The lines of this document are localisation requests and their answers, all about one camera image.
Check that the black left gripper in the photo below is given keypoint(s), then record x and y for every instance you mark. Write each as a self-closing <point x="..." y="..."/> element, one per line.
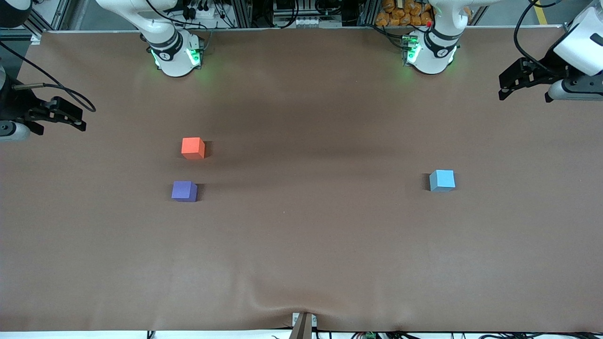
<point x="550" y="66"/>

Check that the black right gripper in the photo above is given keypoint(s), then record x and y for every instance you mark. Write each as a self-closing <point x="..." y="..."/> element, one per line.
<point x="14" y="104"/>

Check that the blue foam block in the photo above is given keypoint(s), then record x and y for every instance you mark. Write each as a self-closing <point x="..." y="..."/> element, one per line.
<point x="443" y="180"/>

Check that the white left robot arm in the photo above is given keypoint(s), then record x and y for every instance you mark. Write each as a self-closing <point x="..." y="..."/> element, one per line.
<point x="433" y="56"/>

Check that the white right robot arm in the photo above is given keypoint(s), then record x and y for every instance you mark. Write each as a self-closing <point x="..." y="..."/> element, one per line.
<point x="174" y="61"/>

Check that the orange foam block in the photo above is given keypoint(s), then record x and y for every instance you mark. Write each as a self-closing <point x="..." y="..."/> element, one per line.
<point x="192" y="147"/>

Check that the purple foam block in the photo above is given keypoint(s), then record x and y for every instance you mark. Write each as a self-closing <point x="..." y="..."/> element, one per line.
<point x="183" y="190"/>

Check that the pile of orange packets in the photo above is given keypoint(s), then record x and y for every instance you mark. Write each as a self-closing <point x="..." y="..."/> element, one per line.
<point x="400" y="16"/>

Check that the power strip with black plugs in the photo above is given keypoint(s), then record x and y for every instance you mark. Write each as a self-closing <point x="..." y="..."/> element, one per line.
<point x="207" y="13"/>

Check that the white power strip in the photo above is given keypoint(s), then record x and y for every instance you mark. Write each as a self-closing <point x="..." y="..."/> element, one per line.
<point x="308" y="22"/>

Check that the brown table cover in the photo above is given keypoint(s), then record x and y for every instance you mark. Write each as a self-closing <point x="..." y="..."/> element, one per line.
<point x="330" y="245"/>

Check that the green terminal connector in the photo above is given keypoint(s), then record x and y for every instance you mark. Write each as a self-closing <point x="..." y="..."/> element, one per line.
<point x="370" y="335"/>

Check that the aluminium frame post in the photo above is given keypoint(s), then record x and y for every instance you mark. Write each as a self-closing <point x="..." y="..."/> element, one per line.
<point x="367" y="12"/>
<point x="242" y="14"/>

